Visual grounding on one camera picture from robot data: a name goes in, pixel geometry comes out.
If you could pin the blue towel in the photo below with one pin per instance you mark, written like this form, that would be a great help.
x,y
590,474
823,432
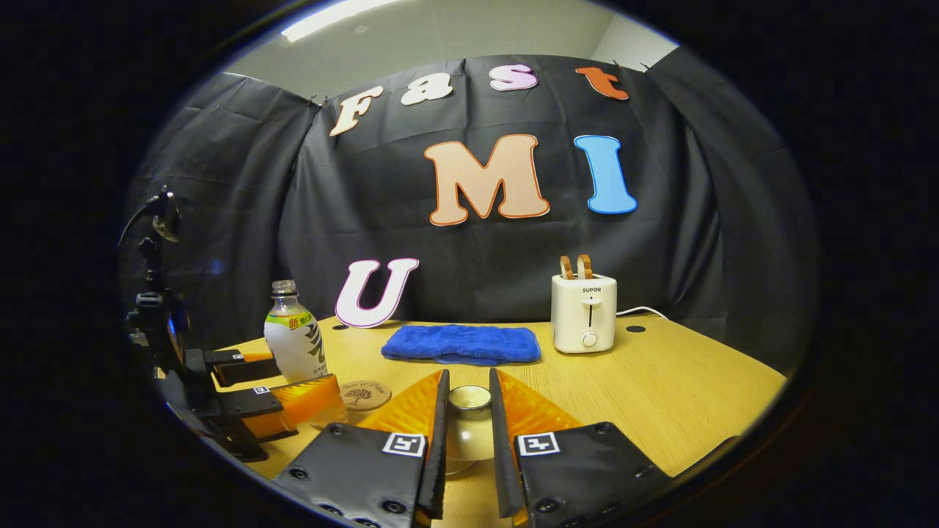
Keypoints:
x,y
462,343

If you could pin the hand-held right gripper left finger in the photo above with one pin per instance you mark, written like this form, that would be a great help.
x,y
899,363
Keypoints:
x,y
440,455

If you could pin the cream toaster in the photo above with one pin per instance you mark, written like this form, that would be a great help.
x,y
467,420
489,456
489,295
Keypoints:
x,y
583,319

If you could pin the round cork coaster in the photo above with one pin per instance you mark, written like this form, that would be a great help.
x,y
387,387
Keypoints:
x,y
365,396

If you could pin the clear water bottle white label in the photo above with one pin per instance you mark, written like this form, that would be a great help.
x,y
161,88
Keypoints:
x,y
293,345

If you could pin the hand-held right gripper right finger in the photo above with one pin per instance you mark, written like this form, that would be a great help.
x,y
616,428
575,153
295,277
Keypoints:
x,y
502,455

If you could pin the toast slice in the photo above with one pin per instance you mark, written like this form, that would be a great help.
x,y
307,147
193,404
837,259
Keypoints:
x,y
566,268
585,267

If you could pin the cream teacup lid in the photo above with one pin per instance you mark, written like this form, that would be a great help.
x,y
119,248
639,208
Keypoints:
x,y
469,429

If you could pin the black backdrop cloth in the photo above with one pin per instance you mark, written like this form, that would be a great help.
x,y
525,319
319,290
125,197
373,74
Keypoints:
x,y
477,242

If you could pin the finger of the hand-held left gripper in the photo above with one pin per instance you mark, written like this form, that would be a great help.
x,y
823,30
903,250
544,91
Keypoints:
x,y
242,367
257,407

